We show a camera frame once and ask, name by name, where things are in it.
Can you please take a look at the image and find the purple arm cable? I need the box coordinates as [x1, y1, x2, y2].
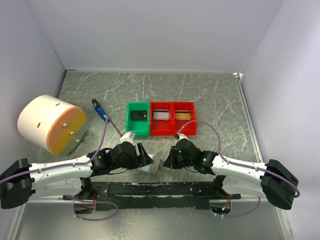
[0, 117, 126, 222]
[173, 120, 301, 219]

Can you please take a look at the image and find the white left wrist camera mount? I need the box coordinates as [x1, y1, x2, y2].
[120, 130, 136, 144]

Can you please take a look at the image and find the green plastic bin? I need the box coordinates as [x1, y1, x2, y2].
[125, 102, 150, 137]

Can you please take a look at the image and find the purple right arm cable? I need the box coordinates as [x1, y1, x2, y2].
[173, 120, 301, 219]

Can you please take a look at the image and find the blue stapler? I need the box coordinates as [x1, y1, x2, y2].
[91, 98, 110, 123]

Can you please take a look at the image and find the white silver card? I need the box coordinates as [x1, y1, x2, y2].
[152, 109, 170, 121]

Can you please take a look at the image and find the white drum with orange lid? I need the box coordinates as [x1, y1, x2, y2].
[17, 95, 87, 156]

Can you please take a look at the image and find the gold card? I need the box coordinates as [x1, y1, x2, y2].
[174, 111, 191, 121]

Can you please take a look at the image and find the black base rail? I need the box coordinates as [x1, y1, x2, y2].
[74, 181, 228, 210]

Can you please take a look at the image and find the grey card holder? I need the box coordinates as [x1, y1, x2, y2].
[137, 152, 162, 174]

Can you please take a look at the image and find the black VIP card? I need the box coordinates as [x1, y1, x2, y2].
[130, 110, 148, 121]

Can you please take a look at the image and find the red middle plastic bin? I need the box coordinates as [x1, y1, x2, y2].
[149, 101, 174, 136]

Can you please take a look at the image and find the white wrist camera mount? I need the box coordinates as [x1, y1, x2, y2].
[120, 130, 136, 144]
[174, 133, 189, 141]

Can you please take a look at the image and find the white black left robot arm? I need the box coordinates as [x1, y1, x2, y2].
[0, 141, 154, 209]

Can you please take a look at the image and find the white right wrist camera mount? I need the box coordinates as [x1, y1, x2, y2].
[174, 133, 189, 141]

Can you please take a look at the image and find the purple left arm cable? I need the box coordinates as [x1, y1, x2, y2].
[0, 117, 126, 222]

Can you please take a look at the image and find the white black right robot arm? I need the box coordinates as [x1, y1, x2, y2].
[163, 138, 299, 210]

